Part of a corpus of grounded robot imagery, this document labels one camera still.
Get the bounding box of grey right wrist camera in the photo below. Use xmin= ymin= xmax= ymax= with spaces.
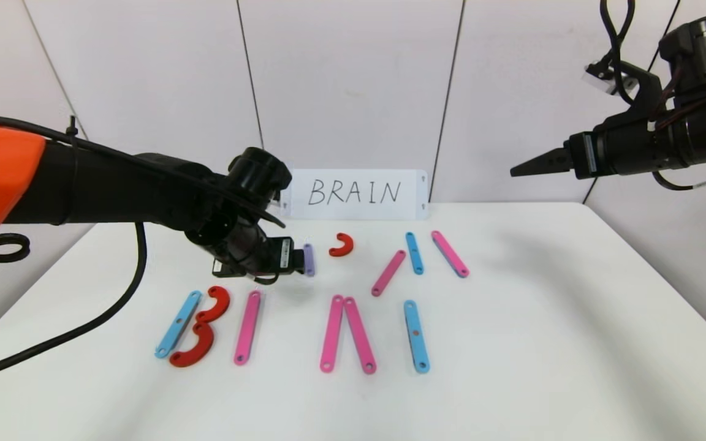
xmin=583 ymin=61 xmax=639 ymax=96

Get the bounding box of large red curved piece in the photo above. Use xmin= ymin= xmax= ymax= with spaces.
xmin=169 ymin=321 xmax=216 ymax=368

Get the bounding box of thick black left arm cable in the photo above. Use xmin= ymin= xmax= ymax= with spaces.
xmin=0 ymin=222 xmax=148 ymax=385

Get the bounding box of small red curved piece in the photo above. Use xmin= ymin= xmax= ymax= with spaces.
xmin=196 ymin=285 xmax=231 ymax=325
xmin=329 ymin=233 xmax=355 ymax=258

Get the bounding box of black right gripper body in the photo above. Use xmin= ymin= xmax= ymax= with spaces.
xmin=568 ymin=115 xmax=659 ymax=180

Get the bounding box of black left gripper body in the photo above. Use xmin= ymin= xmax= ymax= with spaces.
xmin=242 ymin=236 xmax=295 ymax=277

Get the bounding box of light blue bar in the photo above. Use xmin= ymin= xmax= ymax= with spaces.
xmin=404 ymin=300 xmax=431 ymax=374
xmin=405 ymin=232 xmax=425 ymax=276
xmin=154 ymin=290 xmax=202 ymax=360

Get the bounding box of pink bar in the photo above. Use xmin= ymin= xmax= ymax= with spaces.
xmin=371 ymin=249 xmax=407 ymax=298
xmin=233 ymin=290 xmax=262 ymax=366
xmin=320 ymin=295 xmax=345 ymax=374
xmin=344 ymin=296 xmax=378 ymax=375
xmin=431 ymin=230 xmax=471 ymax=279

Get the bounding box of black right camera bracket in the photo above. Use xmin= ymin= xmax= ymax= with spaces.
xmin=620 ymin=61 xmax=667 ymax=127

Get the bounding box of thin black cable white tag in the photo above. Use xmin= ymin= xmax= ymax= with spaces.
xmin=652 ymin=156 xmax=706 ymax=192

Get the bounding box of looped black right cable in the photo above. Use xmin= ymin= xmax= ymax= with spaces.
xmin=600 ymin=0 xmax=636 ymax=105

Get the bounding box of white BRAIN word card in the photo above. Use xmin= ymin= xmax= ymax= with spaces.
xmin=281 ymin=169 xmax=429 ymax=221

